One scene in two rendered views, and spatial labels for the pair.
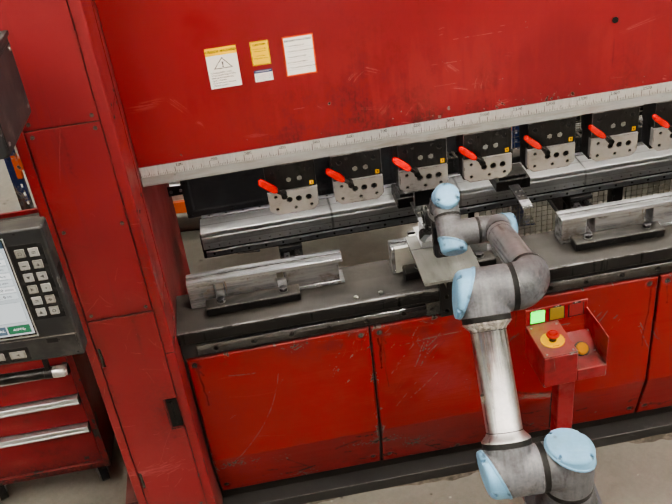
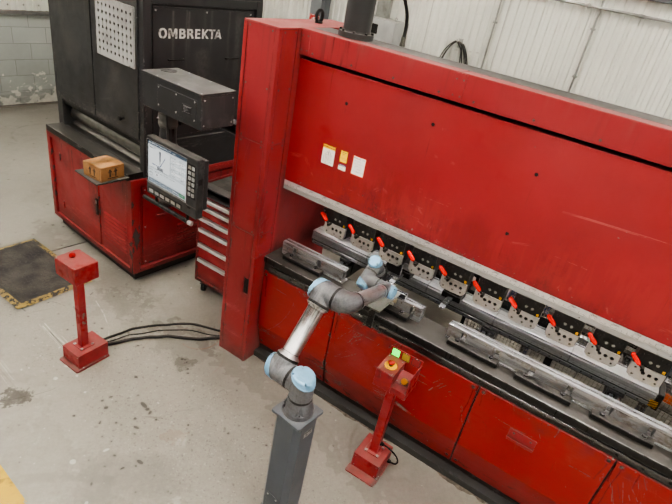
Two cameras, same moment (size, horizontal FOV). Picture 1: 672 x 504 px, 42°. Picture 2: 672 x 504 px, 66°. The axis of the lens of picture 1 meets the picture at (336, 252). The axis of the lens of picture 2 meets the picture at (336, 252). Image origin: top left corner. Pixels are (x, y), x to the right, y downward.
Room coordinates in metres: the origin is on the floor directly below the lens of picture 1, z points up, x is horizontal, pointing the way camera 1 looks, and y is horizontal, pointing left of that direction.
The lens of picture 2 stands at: (-0.11, -1.49, 2.67)
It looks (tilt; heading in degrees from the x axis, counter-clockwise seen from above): 29 degrees down; 33
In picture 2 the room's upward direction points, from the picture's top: 11 degrees clockwise
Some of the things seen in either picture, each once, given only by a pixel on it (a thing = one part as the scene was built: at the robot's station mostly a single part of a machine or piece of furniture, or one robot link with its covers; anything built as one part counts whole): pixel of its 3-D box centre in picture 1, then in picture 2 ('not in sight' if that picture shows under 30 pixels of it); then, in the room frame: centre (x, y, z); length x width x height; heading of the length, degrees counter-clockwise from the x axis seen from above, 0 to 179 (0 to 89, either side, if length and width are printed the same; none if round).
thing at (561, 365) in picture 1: (565, 342); (397, 372); (2.01, -0.66, 0.75); 0.20 x 0.16 x 0.18; 97
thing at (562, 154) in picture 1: (546, 139); (457, 276); (2.38, -0.69, 1.26); 0.15 x 0.09 x 0.17; 95
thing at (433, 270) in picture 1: (443, 255); (377, 296); (2.20, -0.33, 1.00); 0.26 x 0.18 x 0.01; 5
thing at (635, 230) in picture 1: (617, 236); (472, 351); (2.34, -0.92, 0.89); 0.30 x 0.05 x 0.03; 95
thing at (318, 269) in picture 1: (265, 278); (314, 260); (2.30, 0.23, 0.92); 0.50 x 0.06 x 0.10; 95
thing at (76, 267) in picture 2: not in sight; (80, 309); (1.24, 1.25, 0.41); 0.25 x 0.20 x 0.83; 5
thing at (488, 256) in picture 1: (449, 265); (386, 307); (2.30, -0.36, 0.89); 0.30 x 0.05 x 0.03; 95
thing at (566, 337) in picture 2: not in sight; (565, 325); (2.43, -1.29, 1.26); 0.15 x 0.09 x 0.17; 95
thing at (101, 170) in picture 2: not in sight; (101, 167); (1.82, 1.92, 1.04); 0.30 x 0.26 x 0.12; 89
